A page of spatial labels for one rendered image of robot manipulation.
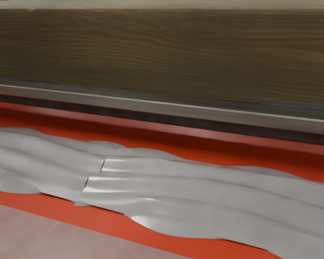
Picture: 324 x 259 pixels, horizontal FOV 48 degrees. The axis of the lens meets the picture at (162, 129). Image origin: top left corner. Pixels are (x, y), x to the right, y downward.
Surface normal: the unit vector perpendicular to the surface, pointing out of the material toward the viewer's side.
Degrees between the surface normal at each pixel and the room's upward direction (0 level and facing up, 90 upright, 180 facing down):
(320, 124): 90
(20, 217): 0
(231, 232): 27
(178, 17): 90
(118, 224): 0
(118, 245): 0
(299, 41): 90
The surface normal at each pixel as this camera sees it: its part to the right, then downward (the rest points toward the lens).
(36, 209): -0.10, -0.85
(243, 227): -0.38, -0.29
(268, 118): -0.40, 0.50
